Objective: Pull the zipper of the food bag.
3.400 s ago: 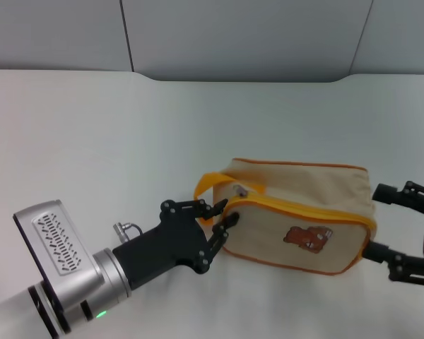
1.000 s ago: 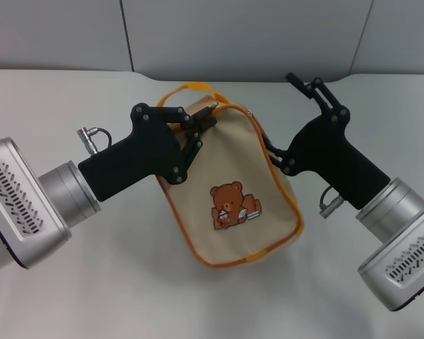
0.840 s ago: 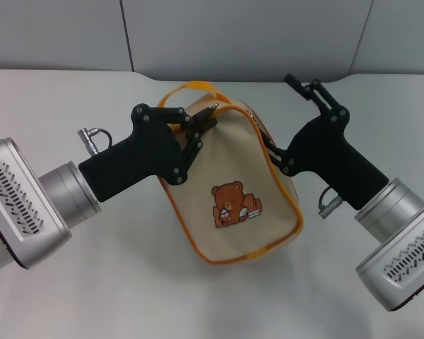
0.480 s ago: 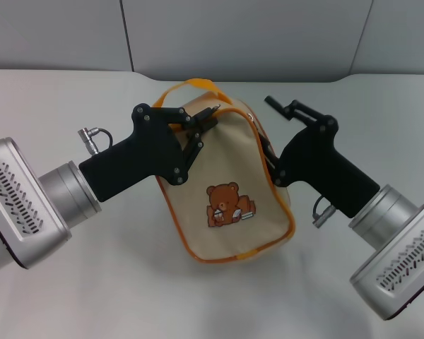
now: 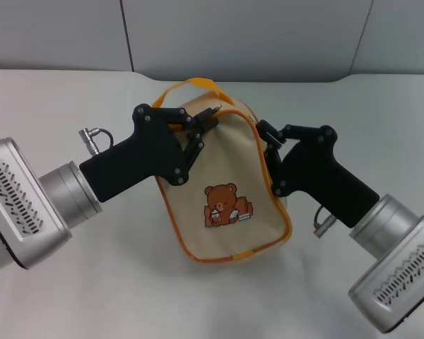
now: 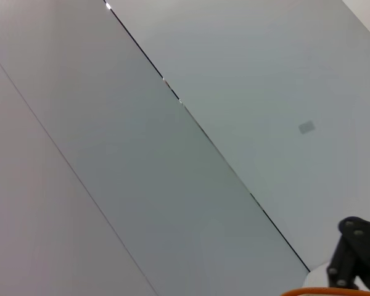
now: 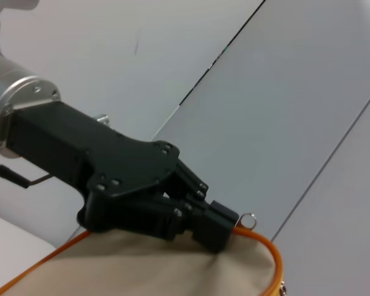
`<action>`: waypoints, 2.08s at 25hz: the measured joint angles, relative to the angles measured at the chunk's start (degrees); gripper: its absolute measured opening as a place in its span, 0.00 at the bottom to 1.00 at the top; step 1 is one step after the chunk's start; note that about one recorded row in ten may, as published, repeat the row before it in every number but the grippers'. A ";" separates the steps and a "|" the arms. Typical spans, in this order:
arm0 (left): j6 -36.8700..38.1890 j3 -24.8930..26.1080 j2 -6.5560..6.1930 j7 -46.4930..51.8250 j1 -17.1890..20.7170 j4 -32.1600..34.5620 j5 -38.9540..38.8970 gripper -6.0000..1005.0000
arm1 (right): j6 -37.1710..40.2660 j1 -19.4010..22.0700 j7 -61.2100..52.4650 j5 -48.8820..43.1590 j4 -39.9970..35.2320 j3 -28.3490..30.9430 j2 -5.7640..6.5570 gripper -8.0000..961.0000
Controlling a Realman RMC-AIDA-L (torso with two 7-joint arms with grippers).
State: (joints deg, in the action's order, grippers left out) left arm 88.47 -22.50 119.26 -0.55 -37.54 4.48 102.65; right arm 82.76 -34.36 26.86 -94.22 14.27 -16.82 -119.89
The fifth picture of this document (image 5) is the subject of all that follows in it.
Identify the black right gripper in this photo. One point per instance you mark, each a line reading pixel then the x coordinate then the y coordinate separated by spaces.
pixel 314 169

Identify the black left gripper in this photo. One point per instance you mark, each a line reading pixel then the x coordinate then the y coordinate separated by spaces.
pixel 145 155

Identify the beige bear print food bag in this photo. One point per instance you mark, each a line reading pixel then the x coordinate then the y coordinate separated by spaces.
pixel 226 159

